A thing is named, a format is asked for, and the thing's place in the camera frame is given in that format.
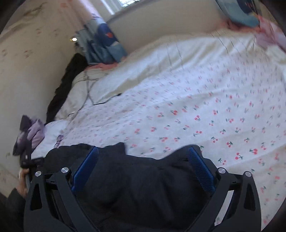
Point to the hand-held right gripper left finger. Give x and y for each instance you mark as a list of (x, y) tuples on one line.
[(86, 169)]

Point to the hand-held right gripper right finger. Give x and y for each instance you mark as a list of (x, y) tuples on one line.
[(201, 171)]

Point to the black garment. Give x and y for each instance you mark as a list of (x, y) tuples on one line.
[(138, 189)]

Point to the person's left forearm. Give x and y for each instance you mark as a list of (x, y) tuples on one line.
[(12, 212)]

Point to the person's left hand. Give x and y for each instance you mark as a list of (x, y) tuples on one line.
[(22, 181)]

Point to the purple clothing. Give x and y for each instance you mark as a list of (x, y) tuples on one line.
[(33, 131)]

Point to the pale lilac cloth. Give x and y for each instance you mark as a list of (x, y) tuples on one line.
[(50, 133)]

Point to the cherry print bed sheet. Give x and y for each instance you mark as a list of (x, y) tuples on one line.
[(201, 100)]

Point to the black cloth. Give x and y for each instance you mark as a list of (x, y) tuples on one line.
[(67, 84)]

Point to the cream lined duvet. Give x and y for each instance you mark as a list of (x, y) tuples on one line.
[(145, 67)]

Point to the small glowing light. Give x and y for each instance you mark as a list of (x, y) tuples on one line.
[(73, 39)]

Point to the cream headboard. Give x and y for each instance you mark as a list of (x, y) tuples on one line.
[(160, 26)]

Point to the pink cloth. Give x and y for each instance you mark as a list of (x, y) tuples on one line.
[(268, 33)]

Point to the window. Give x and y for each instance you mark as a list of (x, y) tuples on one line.
[(120, 4)]

